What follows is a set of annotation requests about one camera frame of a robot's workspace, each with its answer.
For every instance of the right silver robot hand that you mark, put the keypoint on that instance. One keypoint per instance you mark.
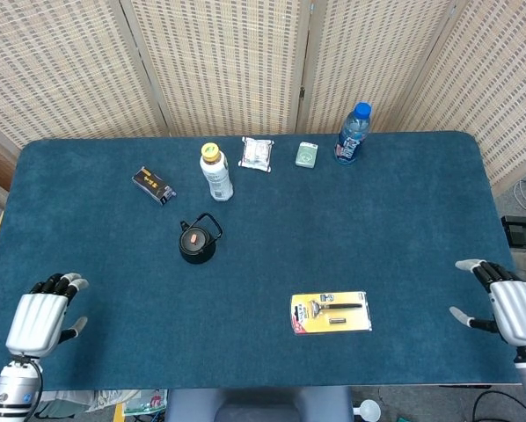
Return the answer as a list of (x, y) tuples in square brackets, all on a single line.
[(518, 312)]

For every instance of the pale green tissue pack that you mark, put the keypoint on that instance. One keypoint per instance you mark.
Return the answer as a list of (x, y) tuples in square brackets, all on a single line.
[(307, 154)]

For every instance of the blue table mat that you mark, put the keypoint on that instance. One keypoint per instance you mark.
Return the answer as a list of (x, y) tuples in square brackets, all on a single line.
[(333, 228)]

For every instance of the white snack packet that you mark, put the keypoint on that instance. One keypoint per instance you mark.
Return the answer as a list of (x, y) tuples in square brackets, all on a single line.
[(256, 154)]

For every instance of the white plastic scoop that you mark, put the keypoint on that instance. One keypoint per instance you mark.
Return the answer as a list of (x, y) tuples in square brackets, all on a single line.
[(368, 411)]

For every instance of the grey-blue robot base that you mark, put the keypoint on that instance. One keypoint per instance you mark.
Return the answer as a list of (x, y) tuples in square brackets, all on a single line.
[(258, 404)]

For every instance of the woven bamboo folding screen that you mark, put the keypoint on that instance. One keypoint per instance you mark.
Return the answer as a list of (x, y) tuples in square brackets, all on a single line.
[(228, 66)]

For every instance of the grey crumpled cloth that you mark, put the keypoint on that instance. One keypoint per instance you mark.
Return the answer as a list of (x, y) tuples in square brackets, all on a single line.
[(78, 402)]

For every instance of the black teapot lid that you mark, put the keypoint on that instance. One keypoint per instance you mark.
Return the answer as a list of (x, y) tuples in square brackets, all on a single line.
[(199, 246)]

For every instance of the black teapot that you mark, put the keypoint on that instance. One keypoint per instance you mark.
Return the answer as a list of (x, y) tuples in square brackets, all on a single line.
[(201, 259)]

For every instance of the small dark cardboard box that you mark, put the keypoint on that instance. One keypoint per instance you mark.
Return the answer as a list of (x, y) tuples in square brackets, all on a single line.
[(153, 184)]

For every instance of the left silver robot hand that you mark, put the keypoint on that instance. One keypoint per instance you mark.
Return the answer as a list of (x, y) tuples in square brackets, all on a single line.
[(36, 323)]

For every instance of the blue sports drink bottle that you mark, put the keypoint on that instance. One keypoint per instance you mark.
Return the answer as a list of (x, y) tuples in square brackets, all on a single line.
[(351, 140)]

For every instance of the razor in yellow blister pack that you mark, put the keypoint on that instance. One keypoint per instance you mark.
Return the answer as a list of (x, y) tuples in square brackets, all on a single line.
[(316, 324)]

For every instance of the black case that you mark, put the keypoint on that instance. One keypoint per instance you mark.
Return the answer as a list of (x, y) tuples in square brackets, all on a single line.
[(520, 226)]

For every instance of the colourful printed bag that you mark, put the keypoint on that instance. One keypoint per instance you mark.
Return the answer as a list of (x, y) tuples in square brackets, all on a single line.
[(146, 401)]

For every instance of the white bottle with yellow cap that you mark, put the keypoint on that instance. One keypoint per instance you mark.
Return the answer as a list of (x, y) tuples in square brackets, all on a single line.
[(216, 176)]

